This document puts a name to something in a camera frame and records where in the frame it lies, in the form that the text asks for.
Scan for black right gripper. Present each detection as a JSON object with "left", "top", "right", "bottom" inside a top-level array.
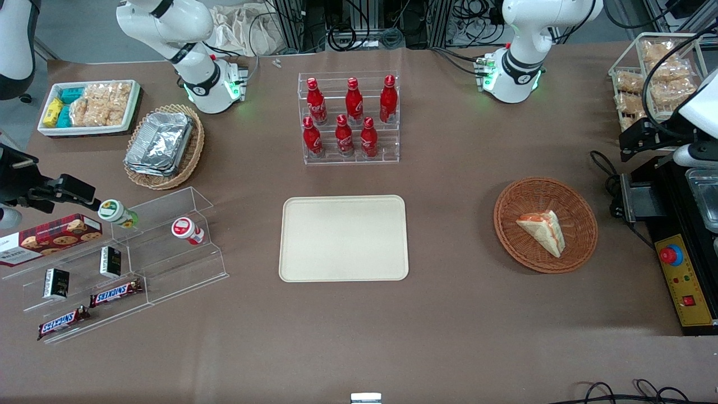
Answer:
[{"left": 0, "top": 144, "right": 103, "bottom": 214}]

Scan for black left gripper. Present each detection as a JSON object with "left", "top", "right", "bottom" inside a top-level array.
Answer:
[{"left": 619, "top": 119, "right": 696, "bottom": 164}]

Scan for light woven oval basket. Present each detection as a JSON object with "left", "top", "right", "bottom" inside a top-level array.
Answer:
[{"left": 123, "top": 103, "right": 205, "bottom": 191}]

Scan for wrapped triangle sandwich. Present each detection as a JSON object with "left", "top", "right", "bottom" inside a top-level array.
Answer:
[{"left": 516, "top": 210, "right": 567, "bottom": 259}]

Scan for brown wicker basket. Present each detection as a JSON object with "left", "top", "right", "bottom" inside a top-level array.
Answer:
[{"left": 494, "top": 177, "right": 599, "bottom": 275}]

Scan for beige plastic tray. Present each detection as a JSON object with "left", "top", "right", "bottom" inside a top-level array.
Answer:
[{"left": 279, "top": 195, "right": 409, "bottom": 282}]

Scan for clear bag of fried snacks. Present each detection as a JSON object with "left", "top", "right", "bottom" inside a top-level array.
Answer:
[
  {"left": 645, "top": 59, "right": 698, "bottom": 108},
  {"left": 616, "top": 93, "right": 647, "bottom": 120},
  {"left": 641, "top": 40, "right": 678, "bottom": 63},
  {"left": 614, "top": 71, "right": 646, "bottom": 94}
]

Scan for green lid yogurt cup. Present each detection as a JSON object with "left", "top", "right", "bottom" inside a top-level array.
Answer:
[{"left": 98, "top": 199, "right": 139, "bottom": 229}]

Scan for red tartan cookie box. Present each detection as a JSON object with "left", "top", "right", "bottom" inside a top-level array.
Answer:
[{"left": 0, "top": 213, "right": 104, "bottom": 268}]

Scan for small black chocolate box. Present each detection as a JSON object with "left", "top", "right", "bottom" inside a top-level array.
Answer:
[
  {"left": 43, "top": 268, "right": 71, "bottom": 300},
  {"left": 99, "top": 246, "right": 122, "bottom": 279}
]

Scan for yellow snack packet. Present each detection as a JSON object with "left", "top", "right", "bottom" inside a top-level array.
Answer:
[{"left": 43, "top": 97, "right": 65, "bottom": 128}]

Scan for clear bag of rice crackers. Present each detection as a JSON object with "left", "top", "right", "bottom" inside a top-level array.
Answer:
[
  {"left": 101, "top": 82, "right": 133, "bottom": 126},
  {"left": 70, "top": 84, "right": 105, "bottom": 127}
]

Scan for white rectangular snack bin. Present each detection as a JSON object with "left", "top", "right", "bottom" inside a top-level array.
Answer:
[{"left": 37, "top": 79, "right": 141, "bottom": 137}]

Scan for clear plastic container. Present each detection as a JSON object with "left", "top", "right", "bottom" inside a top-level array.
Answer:
[{"left": 685, "top": 167, "right": 718, "bottom": 234}]

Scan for stacked aluminium foil trays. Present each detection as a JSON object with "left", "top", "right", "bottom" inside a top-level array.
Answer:
[{"left": 124, "top": 111, "right": 195, "bottom": 178}]

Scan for Snickers chocolate bar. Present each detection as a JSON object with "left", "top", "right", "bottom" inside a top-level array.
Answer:
[
  {"left": 89, "top": 279, "right": 144, "bottom": 309},
  {"left": 37, "top": 305, "right": 91, "bottom": 342}
]

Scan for red lid yogurt cup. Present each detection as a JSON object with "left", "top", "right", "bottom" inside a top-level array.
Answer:
[{"left": 171, "top": 217, "right": 206, "bottom": 246}]

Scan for clear acrylic step shelf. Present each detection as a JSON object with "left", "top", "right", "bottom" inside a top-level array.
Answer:
[{"left": 0, "top": 186, "right": 229, "bottom": 345}]

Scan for black control box yellow panel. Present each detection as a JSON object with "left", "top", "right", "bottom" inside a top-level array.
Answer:
[{"left": 619, "top": 157, "right": 718, "bottom": 337}]

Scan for beige cloth bag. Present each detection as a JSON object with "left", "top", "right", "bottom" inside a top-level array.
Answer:
[{"left": 210, "top": 4, "right": 288, "bottom": 57}]

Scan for red cola bottle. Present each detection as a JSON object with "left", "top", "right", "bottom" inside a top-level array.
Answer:
[
  {"left": 360, "top": 116, "right": 379, "bottom": 159},
  {"left": 379, "top": 74, "right": 399, "bottom": 125},
  {"left": 302, "top": 116, "right": 325, "bottom": 158},
  {"left": 306, "top": 77, "right": 328, "bottom": 126},
  {"left": 344, "top": 77, "right": 364, "bottom": 126},
  {"left": 335, "top": 113, "right": 356, "bottom": 158}
]

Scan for clear acrylic bottle rack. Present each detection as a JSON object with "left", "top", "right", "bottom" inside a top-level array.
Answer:
[{"left": 297, "top": 71, "right": 401, "bottom": 166}]

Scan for black control box cable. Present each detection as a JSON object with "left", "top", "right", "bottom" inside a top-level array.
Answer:
[{"left": 589, "top": 150, "right": 657, "bottom": 250}]

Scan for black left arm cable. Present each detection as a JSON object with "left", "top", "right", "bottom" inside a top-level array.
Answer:
[{"left": 641, "top": 21, "right": 718, "bottom": 141}]

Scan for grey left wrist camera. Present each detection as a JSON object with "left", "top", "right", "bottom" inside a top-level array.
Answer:
[{"left": 673, "top": 143, "right": 718, "bottom": 169}]

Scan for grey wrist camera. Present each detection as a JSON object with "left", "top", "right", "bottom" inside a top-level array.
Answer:
[
  {"left": 0, "top": 206, "right": 24, "bottom": 231},
  {"left": 673, "top": 143, "right": 718, "bottom": 169}
]

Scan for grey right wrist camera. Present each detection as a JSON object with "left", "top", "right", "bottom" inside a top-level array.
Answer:
[{"left": 0, "top": 206, "right": 24, "bottom": 231}]

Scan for white wire basket rack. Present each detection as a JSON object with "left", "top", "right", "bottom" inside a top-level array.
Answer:
[{"left": 608, "top": 32, "right": 708, "bottom": 134}]

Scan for black left arm base cables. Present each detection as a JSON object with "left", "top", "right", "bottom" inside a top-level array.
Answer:
[{"left": 431, "top": 46, "right": 490, "bottom": 77}]

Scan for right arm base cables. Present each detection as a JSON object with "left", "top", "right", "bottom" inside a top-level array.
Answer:
[{"left": 209, "top": 10, "right": 277, "bottom": 76}]

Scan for black cable on table edge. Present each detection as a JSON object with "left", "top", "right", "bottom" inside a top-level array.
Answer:
[{"left": 561, "top": 379, "right": 718, "bottom": 404}]

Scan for aluminium frame with cables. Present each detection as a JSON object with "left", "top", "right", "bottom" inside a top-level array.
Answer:
[{"left": 269, "top": 0, "right": 496, "bottom": 51}]

